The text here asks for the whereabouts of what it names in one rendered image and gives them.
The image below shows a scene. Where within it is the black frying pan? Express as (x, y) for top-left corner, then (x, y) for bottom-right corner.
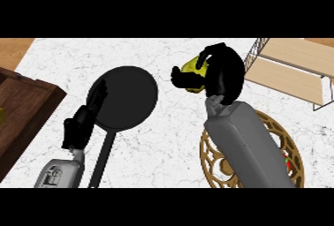
(86, 65), (160, 189)

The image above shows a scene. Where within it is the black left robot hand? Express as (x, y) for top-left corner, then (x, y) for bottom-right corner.
(60, 79), (109, 150)

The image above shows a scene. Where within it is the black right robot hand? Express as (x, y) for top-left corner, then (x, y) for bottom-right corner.
(170, 42), (247, 106)

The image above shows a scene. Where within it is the yellow-green pear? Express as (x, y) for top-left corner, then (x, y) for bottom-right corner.
(180, 56), (208, 94)

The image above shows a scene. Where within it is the dark brown wooden tray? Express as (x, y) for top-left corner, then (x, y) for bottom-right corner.
(0, 66), (68, 183)

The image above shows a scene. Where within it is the small red fruit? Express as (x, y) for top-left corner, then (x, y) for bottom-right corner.
(284, 153), (294, 174)

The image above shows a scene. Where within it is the wooden tiered wire shelf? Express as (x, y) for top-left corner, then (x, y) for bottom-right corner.
(242, 38), (334, 112)

